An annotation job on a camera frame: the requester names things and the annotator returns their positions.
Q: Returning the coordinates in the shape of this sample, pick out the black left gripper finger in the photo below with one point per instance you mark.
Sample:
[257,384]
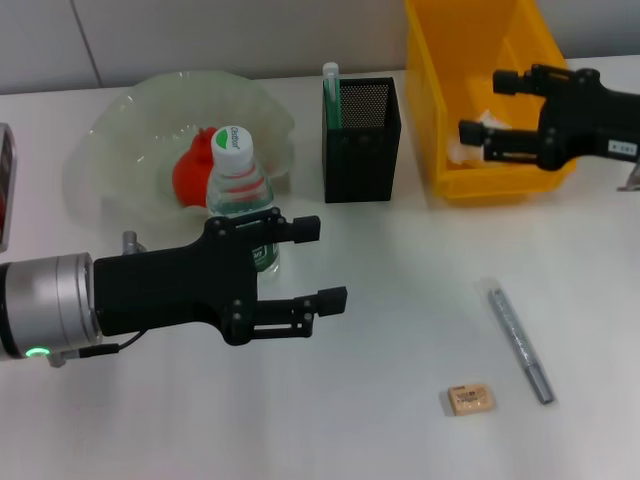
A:
[332,301]

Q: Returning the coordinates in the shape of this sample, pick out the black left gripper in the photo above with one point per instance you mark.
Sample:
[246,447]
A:
[170,290]

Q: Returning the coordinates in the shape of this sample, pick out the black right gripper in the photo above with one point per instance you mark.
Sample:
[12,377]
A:
[590,125]

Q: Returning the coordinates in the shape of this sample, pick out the white paper ball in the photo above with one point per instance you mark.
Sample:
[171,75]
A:
[495,120]

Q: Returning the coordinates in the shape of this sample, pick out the clear green-label water bottle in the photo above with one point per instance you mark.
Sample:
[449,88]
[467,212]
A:
[232,150]

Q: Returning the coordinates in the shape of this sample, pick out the orange toy fruit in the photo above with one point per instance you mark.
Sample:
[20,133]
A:
[190,175]

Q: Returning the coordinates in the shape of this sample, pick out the mint green pen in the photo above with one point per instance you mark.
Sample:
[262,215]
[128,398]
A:
[332,100]

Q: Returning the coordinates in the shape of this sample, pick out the beige eraser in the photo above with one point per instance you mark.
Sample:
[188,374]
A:
[469,398]

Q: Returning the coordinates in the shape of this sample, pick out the silver glitter pen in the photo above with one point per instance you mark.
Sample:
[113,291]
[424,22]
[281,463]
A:
[520,345]

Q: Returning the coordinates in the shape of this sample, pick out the black mesh pen holder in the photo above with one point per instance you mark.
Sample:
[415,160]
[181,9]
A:
[360,165]

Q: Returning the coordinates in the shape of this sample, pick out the green glass fruit plate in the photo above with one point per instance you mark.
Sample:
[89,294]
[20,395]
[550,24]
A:
[130,145]

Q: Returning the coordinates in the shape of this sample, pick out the yellow plastic bin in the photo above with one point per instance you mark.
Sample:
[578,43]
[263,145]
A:
[450,65]

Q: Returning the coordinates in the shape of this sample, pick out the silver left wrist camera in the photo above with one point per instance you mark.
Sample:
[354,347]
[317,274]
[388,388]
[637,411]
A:
[6,185]

